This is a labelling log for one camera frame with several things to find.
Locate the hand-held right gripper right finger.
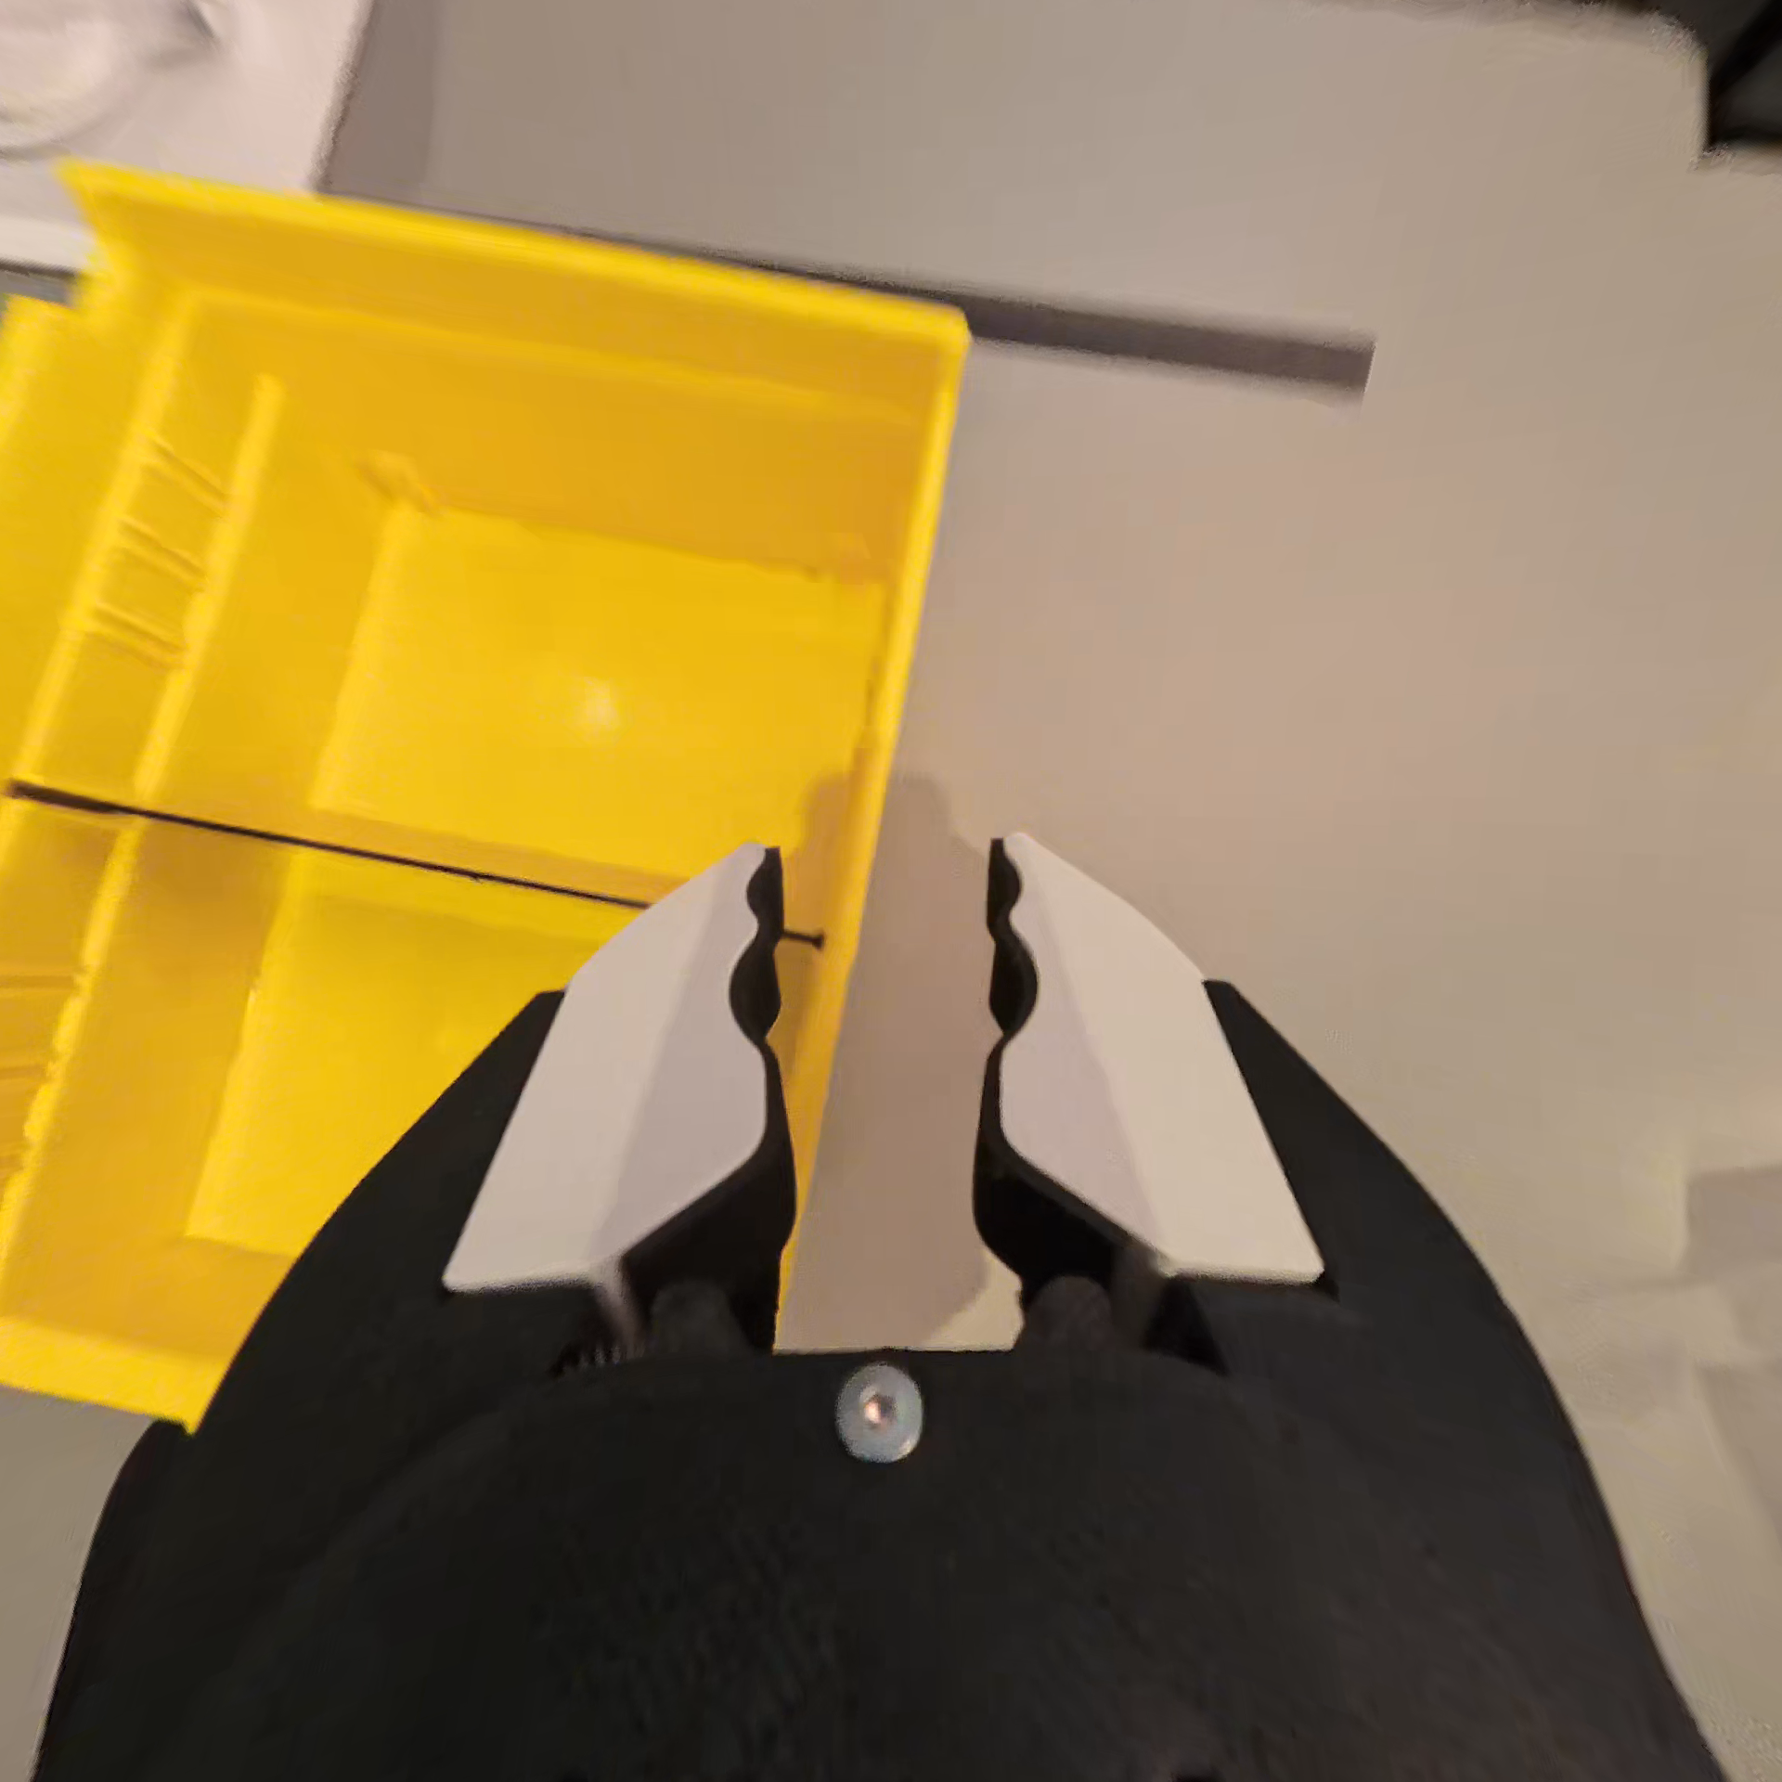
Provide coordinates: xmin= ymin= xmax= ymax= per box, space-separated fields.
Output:
xmin=972 ymin=829 xmax=1328 ymax=1294

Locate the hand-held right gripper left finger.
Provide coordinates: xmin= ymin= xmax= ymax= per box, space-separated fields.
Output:
xmin=440 ymin=841 xmax=797 ymax=1294

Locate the yellow plastic bin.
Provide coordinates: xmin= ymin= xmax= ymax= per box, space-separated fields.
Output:
xmin=0 ymin=158 xmax=972 ymax=1433

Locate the thin black yellow-bin divider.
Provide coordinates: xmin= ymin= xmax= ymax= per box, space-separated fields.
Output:
xmin=7 ymin=783 xmax=826 ymax=950

